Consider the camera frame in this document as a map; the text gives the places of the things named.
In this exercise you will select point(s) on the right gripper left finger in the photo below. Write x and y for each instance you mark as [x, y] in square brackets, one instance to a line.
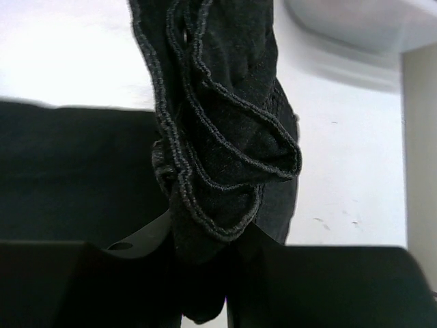
[144, 241]

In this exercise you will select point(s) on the black trousers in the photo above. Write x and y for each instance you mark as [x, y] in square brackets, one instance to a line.
[219, 151]

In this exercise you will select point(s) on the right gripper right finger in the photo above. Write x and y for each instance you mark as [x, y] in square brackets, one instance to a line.
[254, 237]

